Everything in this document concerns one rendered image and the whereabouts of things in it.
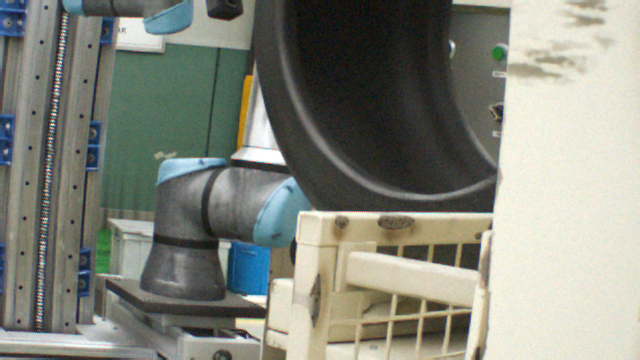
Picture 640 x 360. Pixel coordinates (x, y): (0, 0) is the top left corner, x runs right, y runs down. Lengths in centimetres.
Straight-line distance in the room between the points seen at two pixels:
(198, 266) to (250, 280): 492
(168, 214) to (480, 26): 61
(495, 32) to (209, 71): 765
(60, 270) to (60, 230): 7
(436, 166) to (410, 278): 92
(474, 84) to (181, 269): 58
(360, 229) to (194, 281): 142
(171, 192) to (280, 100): 76
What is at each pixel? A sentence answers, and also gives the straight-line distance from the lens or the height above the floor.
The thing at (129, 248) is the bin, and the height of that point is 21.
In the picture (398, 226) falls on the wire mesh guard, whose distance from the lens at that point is 78.
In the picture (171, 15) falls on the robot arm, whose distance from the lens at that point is 183.
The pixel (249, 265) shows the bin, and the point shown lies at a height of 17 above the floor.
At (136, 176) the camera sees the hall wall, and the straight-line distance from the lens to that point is 964.
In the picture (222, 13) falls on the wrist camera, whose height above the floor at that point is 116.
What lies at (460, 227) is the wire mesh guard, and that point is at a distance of 83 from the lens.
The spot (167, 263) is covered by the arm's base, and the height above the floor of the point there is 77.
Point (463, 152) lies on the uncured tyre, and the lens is 162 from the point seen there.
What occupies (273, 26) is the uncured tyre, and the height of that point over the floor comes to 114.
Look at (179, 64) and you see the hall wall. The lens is 970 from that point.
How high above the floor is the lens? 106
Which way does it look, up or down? 3 degrees down
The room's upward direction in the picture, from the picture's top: 6 degrees clockwise
